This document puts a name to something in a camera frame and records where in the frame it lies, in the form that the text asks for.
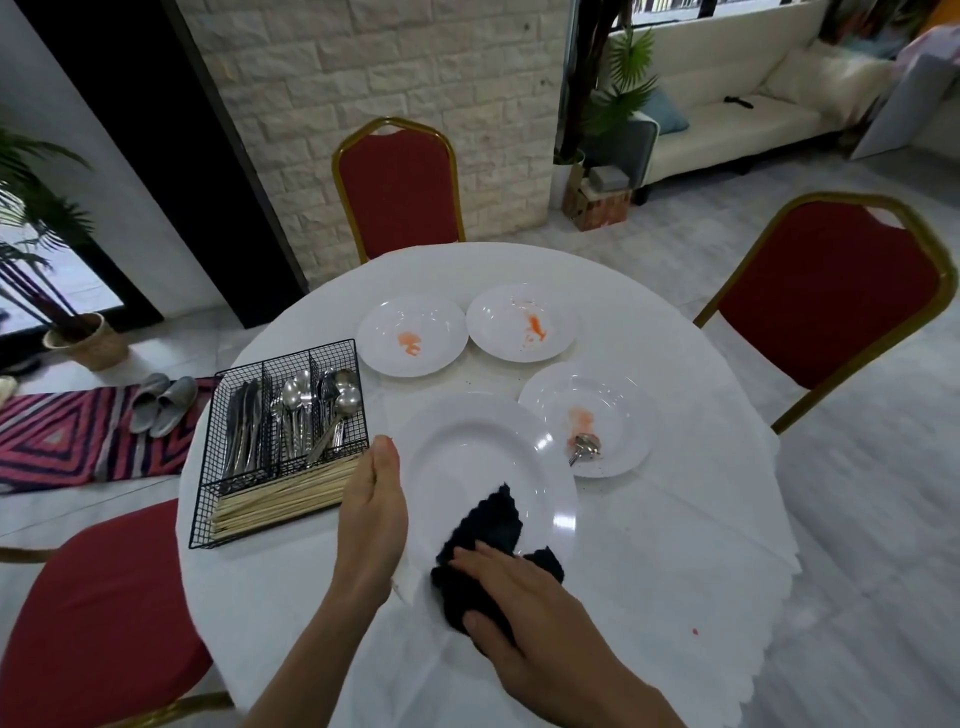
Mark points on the person's right hand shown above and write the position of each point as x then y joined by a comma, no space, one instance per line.
547,630

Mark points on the person's left hand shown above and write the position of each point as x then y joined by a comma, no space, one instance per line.
371,525

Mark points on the bundle of wooden chopsticks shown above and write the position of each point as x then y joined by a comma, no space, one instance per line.
285,499

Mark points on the black cleaning cloth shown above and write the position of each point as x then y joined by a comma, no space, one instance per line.
487,525

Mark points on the white plate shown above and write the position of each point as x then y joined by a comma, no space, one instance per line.
495,315
435,322
622,405
472,450

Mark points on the person's left forearm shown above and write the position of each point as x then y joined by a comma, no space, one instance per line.
307,667

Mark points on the white round tablecloth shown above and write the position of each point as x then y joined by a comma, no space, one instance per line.
675,540

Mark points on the grey slipper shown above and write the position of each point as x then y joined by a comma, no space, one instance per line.
174,405
148,401

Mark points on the red gold banquet chair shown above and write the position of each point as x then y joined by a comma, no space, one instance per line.
97,622
397,191
832,292

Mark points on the pink striped rug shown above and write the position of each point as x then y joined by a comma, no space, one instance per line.
52,442

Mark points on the tall palm in woven pot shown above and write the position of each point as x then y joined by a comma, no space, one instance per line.
90,345

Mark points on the black framed glass door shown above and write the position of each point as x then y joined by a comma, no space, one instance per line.
90,285

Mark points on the black sandal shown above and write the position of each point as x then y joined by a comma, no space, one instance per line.
19,366

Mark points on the beige slipper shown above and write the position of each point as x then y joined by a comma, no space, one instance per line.
6,388

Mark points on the orange brown crate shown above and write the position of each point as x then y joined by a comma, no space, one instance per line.
606,211

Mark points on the small grey box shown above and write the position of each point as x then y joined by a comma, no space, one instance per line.
609,178

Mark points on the blue cushion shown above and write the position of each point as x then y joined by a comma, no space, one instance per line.
667,111

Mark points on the potted palm in white pot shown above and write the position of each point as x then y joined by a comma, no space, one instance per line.
630,67

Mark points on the cream sofa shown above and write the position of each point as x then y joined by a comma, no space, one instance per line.
727,135

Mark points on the black remote control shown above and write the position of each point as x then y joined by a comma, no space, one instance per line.
739,101

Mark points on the dark framed window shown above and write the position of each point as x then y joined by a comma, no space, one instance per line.
690,9

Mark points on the white side table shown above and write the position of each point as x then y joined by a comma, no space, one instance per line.
892,112

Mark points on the colourful fabric heap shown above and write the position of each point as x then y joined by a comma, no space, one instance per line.
862,19

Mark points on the floral tablecloth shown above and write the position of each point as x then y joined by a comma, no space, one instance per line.
930,45

